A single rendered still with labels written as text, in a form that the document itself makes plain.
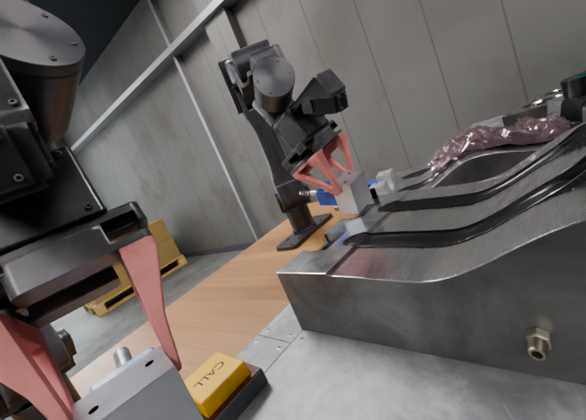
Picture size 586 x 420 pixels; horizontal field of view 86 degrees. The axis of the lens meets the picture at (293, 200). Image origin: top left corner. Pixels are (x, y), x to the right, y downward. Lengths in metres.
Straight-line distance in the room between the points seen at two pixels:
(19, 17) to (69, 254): 0.13
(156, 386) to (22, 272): 0.09
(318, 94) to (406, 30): 2.12
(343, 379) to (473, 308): 0.15
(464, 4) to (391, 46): 0.48
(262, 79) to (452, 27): 2.12
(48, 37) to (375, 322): 0.35
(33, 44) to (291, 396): 0.35
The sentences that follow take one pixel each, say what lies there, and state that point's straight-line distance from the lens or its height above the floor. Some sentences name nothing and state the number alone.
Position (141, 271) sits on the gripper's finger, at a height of 1.00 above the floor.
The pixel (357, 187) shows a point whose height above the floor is 0.93.
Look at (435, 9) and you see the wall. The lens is 2.52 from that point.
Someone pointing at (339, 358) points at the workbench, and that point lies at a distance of 0.39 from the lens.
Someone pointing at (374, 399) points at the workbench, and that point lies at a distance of 0.34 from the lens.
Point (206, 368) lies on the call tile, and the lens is 0.43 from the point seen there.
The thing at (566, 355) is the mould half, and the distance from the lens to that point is 0.32.
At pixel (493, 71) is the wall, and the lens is 2.47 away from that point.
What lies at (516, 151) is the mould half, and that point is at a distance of 0.63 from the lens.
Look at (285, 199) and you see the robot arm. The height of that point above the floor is 0.91.
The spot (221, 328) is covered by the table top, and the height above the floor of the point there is 0.80.
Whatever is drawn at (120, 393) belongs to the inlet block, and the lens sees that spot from 0.21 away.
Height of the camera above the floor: 1.04
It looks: 10 degrees down
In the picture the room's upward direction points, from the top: 23 degrees counter-clockwise
